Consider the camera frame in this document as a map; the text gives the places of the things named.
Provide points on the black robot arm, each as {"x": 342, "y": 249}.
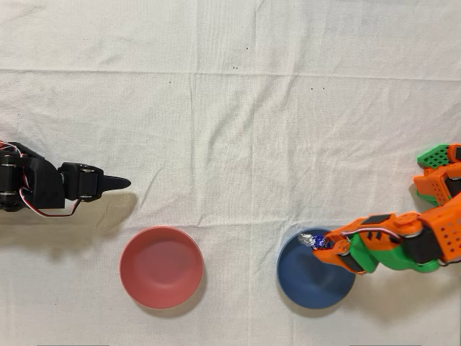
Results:
{"x": 43, "y": 184}

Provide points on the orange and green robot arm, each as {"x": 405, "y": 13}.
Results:
{"x": 446, "y": 230}

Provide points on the white tablecloth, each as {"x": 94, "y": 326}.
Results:
{"x": 230, "y": 144}

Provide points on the blue bowl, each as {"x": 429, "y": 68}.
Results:
{"x": 309, "y": 284}

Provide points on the blue candy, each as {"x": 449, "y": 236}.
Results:
{"x": 318, "y": 240}

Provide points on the pink bowl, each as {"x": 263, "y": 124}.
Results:
{"x": 161, "y": 268}

